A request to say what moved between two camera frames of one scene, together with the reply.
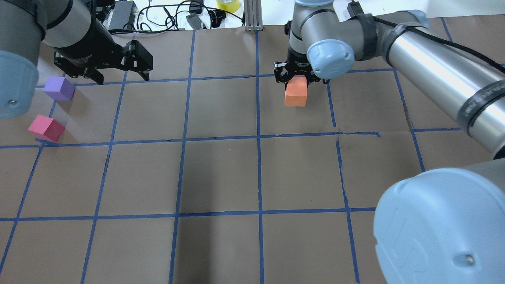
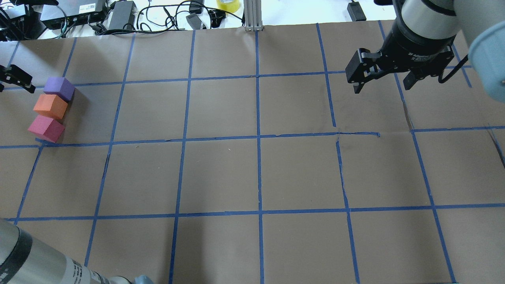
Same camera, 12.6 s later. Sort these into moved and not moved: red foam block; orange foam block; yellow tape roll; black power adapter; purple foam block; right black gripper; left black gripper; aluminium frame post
Moved: right black gripper; left black gripper; orange foam block
Not moved: purple foam block; black power adapter; yellow tape roll; red foam block; aluminium frame post
